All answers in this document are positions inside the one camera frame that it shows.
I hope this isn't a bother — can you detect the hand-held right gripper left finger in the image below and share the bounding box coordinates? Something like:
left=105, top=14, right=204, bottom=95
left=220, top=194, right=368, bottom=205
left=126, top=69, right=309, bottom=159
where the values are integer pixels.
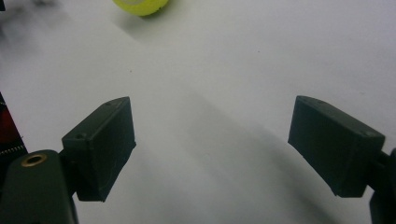
left=59, top=96, right=137, bottom=203

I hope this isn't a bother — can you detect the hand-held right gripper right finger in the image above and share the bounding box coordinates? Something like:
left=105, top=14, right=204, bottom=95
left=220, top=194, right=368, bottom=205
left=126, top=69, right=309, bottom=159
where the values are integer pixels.
left=287, top=94, right=396, bottom=199

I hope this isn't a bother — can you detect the dark red and black cloth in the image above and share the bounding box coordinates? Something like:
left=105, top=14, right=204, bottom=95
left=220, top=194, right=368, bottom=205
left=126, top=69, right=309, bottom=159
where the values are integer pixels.
left=0, top=91, right=29, bottom=188

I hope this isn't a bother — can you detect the yellow-green tennis ball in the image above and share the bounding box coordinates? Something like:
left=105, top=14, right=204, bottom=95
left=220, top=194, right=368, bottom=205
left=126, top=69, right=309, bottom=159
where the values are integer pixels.
left=111, top=0, right=170, bottom=17

